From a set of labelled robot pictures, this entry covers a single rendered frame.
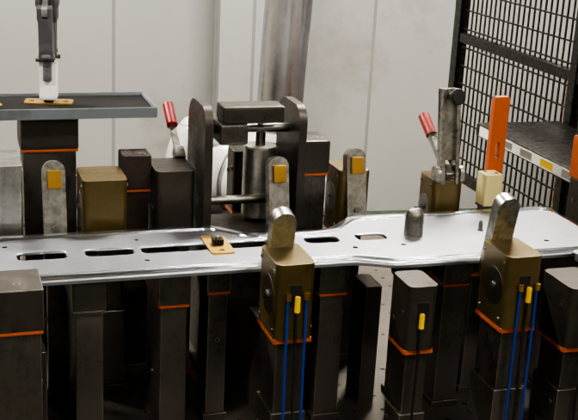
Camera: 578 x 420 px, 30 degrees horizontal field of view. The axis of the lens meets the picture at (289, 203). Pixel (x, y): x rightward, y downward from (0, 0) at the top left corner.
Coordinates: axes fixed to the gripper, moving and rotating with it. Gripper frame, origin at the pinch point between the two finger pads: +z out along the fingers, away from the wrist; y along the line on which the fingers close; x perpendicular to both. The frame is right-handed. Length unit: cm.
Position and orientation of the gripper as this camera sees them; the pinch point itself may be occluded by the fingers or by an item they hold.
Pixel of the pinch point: (48, 78)
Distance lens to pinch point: 196.1
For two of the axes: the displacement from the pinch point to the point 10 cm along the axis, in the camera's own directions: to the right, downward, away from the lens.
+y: 1.2, 3.0, -9.5
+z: -0.5, 9.5, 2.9
